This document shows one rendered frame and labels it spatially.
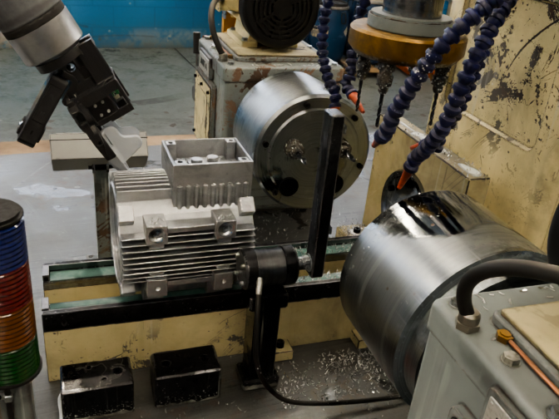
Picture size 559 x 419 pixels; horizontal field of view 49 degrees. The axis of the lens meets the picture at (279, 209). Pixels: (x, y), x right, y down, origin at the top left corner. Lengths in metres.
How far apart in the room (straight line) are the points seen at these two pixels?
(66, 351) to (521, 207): 0.75
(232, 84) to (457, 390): 0.93
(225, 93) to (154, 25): 5.21
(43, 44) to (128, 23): 5.65
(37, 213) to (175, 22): 5.23
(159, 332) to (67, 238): 0.47
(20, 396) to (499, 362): 0.49
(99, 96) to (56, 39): 0.10
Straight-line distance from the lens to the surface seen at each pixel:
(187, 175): 0.90
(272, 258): 0.88
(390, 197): 1.16
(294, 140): 1.21
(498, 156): 1.11
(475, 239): 0.76
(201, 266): 0.93
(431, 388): 0.67
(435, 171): 1.05
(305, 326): 1.09
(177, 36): 6.66
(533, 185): 1.05
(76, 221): 1.48
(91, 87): 0.94
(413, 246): 0.77
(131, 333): 1.01
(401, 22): 0.94
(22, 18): 0.89
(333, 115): 0.82
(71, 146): 1.17
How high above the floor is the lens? 1.50
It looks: 27 degrees down
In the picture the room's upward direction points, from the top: 6 degrees clockwise
